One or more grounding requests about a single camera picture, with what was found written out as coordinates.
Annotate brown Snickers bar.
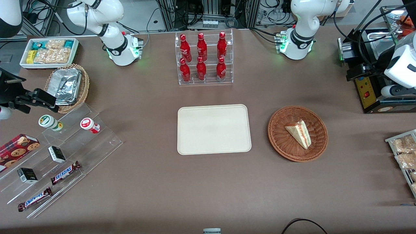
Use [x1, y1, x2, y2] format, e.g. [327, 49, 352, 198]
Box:
[50, 161, 82, 186]
[18, 187, 53, 212]

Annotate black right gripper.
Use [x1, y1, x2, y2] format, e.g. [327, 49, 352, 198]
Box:
[0, 68, 59, 113]

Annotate beige rectangular tray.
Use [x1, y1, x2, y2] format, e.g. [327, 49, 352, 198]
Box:
[177, 104, 252, 155]

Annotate grey wire rack tray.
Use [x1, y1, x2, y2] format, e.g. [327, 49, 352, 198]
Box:
[385, 129, 416, 199]

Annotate small black box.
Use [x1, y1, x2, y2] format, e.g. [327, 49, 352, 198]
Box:
[48, 146, 66, 163]
[17, 168, 38, 184]

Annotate red cola bottle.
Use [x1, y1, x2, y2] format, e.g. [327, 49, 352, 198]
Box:
[180, 34, 192, 62]
[216, 57, 227, 82]
[196, 57, 207, 81]
[179, 58, 191, 83]
[197, 32, 208, 61]
[217, 32, 228, 60]

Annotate clear acrylic bottle rack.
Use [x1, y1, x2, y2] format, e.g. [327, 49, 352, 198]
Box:
[175, 29, 234, 85]

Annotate red lid white cup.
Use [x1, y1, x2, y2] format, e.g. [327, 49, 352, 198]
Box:
[80, 118, 100, 134]

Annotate black food warmer machine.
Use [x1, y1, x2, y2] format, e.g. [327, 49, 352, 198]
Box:
[338, 5, 416, 114]

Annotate aluminium foil tray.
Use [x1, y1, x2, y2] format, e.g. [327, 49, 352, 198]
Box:
[51, 68, 82, 105]

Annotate brown round wicker basket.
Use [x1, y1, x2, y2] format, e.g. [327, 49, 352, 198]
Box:
[267, 105, 329, 162]

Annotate triangular sandwich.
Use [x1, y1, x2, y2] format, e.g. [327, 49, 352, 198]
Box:
[285, 120, 312, 150]

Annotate green lid white cup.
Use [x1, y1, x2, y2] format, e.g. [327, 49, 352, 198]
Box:
[38, 115, 64, 132]

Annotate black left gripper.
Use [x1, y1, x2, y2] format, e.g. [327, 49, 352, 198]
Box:
[346, 60, 390, 83]

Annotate red cookie box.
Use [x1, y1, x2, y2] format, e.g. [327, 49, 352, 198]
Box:
[0, 134, 41, 173]

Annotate clear acrylic stepped stand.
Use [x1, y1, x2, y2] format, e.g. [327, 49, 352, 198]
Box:
[0, 103, 123, 219]

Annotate white rectangular snack bin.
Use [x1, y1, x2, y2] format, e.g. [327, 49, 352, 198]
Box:
[19, 38, 80, 70]

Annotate tan wicker basket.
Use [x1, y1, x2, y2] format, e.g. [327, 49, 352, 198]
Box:
[44, 63, 90, 114]

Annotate steel warmer pan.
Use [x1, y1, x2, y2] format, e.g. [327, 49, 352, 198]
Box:
[369, 29, 398, 44]

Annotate black cable loop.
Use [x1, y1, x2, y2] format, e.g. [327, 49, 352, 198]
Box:
[281, 218, 329, 234]

